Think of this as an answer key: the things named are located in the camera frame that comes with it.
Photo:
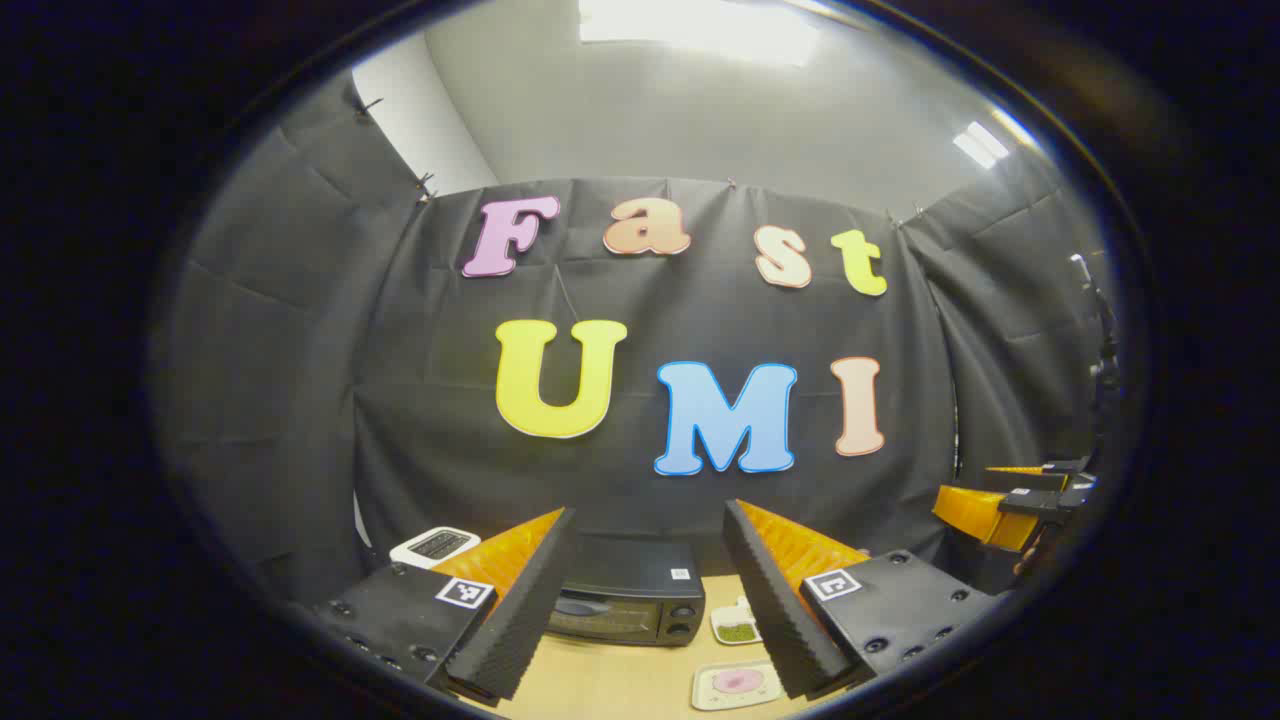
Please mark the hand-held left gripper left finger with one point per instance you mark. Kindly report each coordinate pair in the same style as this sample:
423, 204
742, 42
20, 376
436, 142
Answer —
525, 610

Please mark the white plate with pink food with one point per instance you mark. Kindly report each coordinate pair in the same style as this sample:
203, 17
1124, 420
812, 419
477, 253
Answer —
737, 683

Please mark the white divided plate of beans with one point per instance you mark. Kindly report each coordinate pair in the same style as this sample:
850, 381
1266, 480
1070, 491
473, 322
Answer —
735, 630

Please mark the black electric oven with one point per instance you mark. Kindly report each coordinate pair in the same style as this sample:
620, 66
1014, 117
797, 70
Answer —
630, 575

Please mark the black backdrop cloth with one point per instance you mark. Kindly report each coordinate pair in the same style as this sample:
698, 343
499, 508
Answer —
700, 320

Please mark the white toaster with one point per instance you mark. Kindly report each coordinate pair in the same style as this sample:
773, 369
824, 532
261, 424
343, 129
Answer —
435, 545

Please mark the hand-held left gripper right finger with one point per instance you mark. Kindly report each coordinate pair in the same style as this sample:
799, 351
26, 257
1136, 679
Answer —
775, 610

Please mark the dark stand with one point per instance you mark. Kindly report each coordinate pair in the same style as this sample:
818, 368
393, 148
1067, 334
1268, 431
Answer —
1105, 350

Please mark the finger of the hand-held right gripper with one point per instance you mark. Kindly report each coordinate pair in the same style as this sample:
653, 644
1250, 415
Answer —
1020, 478
985, 515

